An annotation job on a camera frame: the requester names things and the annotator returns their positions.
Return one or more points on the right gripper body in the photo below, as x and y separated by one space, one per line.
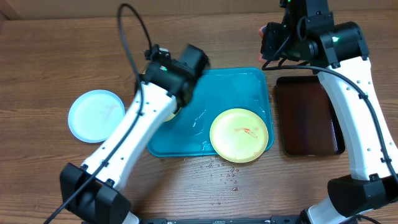
275 48

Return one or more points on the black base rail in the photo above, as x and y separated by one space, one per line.
275 219

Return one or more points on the black rectangular water tray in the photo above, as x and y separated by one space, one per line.
308 122

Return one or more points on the light blue plate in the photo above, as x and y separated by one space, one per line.
95 115

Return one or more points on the teal plastic tray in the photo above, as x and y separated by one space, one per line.
218 90

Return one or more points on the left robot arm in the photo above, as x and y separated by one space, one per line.
92 191

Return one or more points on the red and grey sponge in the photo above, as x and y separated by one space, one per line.
261 33

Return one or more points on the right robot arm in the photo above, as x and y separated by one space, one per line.
339 56

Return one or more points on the yellow-green plate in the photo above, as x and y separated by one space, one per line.
239 135
170 117

